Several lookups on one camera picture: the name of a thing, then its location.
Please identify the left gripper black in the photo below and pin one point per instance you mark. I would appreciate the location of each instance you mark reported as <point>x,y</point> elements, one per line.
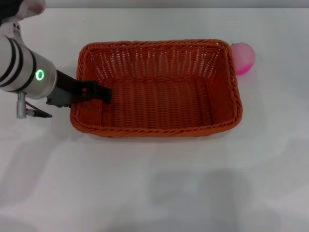
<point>70,87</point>

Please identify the orange woven plastic basket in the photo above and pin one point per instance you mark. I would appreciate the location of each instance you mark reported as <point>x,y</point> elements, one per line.
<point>157,106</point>

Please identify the pink peach toy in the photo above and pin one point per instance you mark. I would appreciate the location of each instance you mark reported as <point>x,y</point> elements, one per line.
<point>245,58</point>

